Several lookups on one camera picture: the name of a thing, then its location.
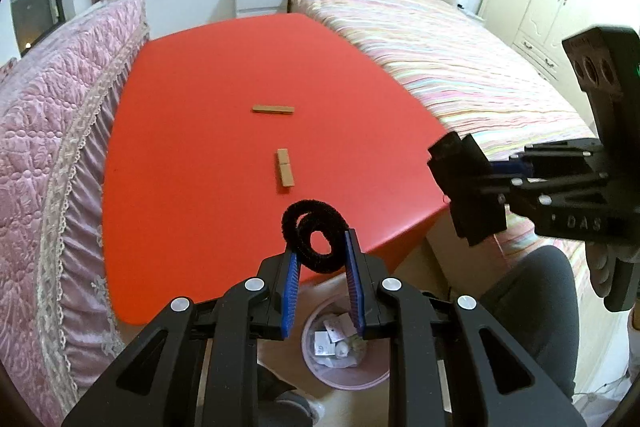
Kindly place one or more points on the person's left leg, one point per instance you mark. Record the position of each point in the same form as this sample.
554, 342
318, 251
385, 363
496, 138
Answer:
282, 399

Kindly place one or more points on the pink waste bin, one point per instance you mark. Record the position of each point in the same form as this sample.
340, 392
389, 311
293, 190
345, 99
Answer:
345, 379

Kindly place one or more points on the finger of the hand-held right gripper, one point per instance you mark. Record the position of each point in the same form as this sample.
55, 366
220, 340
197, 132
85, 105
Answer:
565, 159
565, 194

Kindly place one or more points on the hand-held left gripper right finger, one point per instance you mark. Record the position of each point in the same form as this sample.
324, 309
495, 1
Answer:
355, 297

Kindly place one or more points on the bed with striped cover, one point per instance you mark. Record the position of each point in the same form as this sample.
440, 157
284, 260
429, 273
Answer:
450, 57

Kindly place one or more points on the person's leg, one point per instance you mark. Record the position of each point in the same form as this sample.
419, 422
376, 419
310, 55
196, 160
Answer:
535, 307
282, 399

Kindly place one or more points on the long wooden block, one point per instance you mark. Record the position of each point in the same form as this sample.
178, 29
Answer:
272, 109

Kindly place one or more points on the notched wooden block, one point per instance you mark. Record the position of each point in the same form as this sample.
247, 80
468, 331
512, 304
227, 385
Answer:
285, 169

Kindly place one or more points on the person's right hand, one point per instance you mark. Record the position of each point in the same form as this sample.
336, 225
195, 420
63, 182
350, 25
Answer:
597, 269

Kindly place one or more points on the person's right leg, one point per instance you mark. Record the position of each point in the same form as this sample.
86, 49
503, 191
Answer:
535, 307

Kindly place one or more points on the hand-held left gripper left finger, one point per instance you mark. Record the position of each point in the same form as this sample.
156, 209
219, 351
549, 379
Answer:
292, 297

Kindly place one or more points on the pink quilted bed cover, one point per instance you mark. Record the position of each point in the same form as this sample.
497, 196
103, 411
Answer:
45, 147

